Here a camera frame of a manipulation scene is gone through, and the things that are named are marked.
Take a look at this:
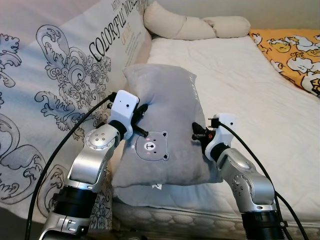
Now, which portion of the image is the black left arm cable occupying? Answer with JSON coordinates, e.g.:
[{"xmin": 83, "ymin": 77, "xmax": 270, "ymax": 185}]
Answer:
[{"xmin": 25, "ymin": 94, "xmax": 115, "ymax": 240}]

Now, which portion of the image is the printed ornament mattress cover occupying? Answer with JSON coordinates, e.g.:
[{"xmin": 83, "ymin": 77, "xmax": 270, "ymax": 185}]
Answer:
[{"xmin": 0, "ymin": 0, "xmax": 153, "ymax": 231}]

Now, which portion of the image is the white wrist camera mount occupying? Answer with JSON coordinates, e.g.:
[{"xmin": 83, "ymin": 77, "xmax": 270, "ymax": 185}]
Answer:
[
  {"xmin": 205, "ymin": 113, "xmax": 237, "ymax": 161},
  {"xmin": 106, "ymin": 90, "xmax": 140, "ymax": 140}
]

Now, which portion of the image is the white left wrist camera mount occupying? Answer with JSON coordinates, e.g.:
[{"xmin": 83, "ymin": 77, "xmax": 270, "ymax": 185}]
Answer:
[{"xmin": 106, "ymin": 90, "xmax": 140, "ymax": 140}]

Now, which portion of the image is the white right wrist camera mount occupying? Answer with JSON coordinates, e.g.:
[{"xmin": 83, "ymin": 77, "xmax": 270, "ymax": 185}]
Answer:
[{"xmin": 205, "ymin": 113, "xmax": 237, "ymax": 161}]

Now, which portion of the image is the white quilted mattress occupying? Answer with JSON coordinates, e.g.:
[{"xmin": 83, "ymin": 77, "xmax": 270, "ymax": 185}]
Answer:
[{"xmin": 112, "ymin": 35, "xmax": 320, "ymax": 233}]

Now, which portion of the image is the grey bear face pillow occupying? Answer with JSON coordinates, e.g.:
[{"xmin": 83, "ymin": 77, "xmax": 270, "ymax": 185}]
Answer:
[{"xmin": 111, "ymin": 63, "xmax": 223, "ymax": 190}]

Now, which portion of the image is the yellow cartoon print blanket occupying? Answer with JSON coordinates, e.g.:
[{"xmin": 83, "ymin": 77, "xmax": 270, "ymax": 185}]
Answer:
[{"xmin": 248, "ymin": 28, "xmax": 320, "ymax": 97}]

